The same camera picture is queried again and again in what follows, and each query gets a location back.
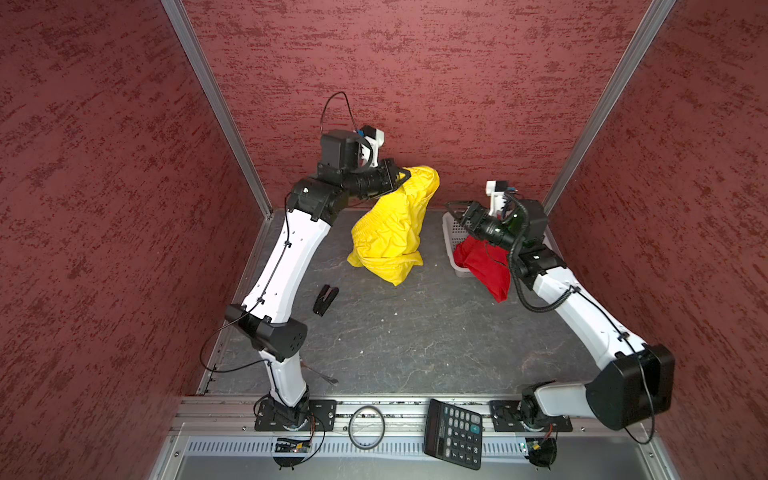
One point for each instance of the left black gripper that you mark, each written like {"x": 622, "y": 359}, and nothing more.
{"x": 386, "y": 168}

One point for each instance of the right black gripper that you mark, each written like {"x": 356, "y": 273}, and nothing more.
{"x": 473, "y": 209}

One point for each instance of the red shorts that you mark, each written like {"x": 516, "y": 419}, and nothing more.
{"x": 487, "y": 263}

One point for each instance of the yellow shorts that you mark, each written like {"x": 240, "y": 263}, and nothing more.
{"x": 386, "y": 239}

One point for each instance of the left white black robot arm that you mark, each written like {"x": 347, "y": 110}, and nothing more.
{"x": 350, "y": 166}

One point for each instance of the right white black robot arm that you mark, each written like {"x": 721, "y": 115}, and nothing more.
{"x": 635, "y": 379}

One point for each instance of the white plastic basket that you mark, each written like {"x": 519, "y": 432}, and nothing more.
{"x": 454, "y": 234}

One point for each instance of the metal spoon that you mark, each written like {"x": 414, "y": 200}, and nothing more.
{"x": 330, "y": 380}

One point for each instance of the black calculator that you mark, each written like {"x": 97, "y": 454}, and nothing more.
{"x": 453, "y": 434}

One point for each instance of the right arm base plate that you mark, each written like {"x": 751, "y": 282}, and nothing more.
{"x": 506, "y": 416}

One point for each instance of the left aluminium corner post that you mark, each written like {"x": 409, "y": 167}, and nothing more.
{"x": 183, "y": 28}

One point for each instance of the aluminium corner post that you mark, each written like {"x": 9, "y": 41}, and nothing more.
{"x": 645, "y": 33}
{"x": 183, "y": 28}

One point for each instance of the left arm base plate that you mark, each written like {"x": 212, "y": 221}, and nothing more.
{"x": 272, "y": 416}

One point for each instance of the right circuit board with wires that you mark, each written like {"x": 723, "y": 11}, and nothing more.
{"x": 542, "y": 452}

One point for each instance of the circuit board with wires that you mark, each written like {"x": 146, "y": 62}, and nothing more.
{"x": 542, "y": 452}
{"x": 290, "y": 453}

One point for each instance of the right aluminium corner post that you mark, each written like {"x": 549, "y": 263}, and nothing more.
{"x": 645, "y": 33}

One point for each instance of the left circuit board with wires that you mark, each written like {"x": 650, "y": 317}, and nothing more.
{"x": 290, "y": 453}

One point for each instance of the aluminium front frame rail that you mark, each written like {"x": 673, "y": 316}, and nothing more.
{"x": 381, "y": 437}

